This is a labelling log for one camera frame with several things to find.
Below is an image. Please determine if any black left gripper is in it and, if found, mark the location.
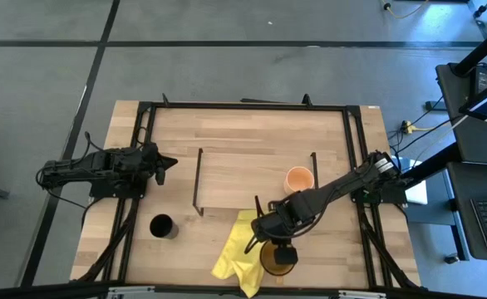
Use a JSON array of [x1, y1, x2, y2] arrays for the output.
[[137, 141, 179, 187]]

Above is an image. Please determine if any amber translucent cup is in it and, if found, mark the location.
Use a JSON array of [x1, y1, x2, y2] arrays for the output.
[[258, 239, 299, 277]]

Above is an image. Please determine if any black metal table frame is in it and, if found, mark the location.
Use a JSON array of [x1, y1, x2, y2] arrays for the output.
[[72, 93, 421, 292]]

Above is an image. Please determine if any yellow cloth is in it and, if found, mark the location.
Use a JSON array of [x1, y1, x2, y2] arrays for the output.
[[210, 209, 269, 299]]

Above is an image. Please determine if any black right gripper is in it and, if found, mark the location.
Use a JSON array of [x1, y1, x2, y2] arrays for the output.
[[250, 194, 311, 266]]

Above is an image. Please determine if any wooden shelf with black legs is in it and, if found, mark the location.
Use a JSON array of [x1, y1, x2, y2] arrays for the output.
[[192, 147, 320, 218]]

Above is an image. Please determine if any white box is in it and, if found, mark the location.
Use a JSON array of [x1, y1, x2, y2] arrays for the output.
[[392, 156, 430, 205]]

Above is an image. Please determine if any yellow cable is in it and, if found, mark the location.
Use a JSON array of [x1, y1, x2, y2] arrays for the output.
[[380, 0, 430, 20]]

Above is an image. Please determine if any black keyboard desk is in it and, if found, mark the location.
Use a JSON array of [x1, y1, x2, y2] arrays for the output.
[[446, 161, 487, 262]]

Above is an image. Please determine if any yellow power plug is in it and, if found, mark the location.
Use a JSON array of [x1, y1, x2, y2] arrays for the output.
[[400, 120, 435, 135]]

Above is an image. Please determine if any black cup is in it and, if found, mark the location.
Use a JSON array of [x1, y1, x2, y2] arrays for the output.
[[149, 213, 180, 240]]

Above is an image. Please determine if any peach cup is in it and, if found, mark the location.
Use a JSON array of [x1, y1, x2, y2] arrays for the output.
[[283, 165, 316, 195]]

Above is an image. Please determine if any black cable bundle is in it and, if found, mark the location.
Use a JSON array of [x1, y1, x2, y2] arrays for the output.
[[76, 197, 141, 283]]

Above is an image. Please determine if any black slanted pole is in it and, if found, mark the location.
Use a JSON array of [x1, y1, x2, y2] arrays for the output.
[[401, 143, 463, 190], [453, 18, 487, 78]]

